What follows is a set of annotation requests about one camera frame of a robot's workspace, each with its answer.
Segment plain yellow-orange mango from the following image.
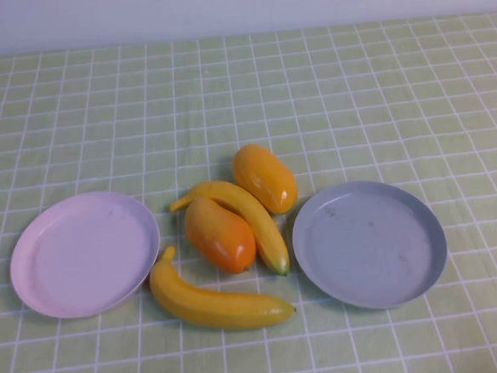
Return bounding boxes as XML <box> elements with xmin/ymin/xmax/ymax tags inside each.
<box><xmin>231</xmin><ymin>141</ymin><xmax>300</xmax><ymax>219</ymax></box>

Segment yellow plastic banana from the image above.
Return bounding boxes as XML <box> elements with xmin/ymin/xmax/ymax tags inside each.
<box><xmin>146</xmin><ymin>238</ymin><xmax>299</xmax><ymax>337</ymax></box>
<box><xmin>167</xmin><ymin>175</ymin><xmax>291</xmax><ymax>284</ymax></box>

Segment mango with orange blush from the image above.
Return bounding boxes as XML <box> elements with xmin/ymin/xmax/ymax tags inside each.
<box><xmin>182</xmin><ymin>193</ymin><xmax>259</xmax><ymax>278</ymax></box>

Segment grey round plate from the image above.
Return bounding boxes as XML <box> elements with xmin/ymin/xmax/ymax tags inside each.
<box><xmin>288</xmin><ymin>175</ymin><xmax>452</xmax><ymax>315</ymax></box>

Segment pink round plate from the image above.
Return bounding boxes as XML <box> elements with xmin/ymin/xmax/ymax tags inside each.
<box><xmin>4</xmin><ymin>187</ymin><xmax>167</xmax><ymax>324</ymax></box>

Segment green checkered tablecloth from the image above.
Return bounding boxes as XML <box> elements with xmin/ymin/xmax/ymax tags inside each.
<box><xmin>0</xmin><ymin>11</ymin><xmax>497</xmax><ymax>373</ymax></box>

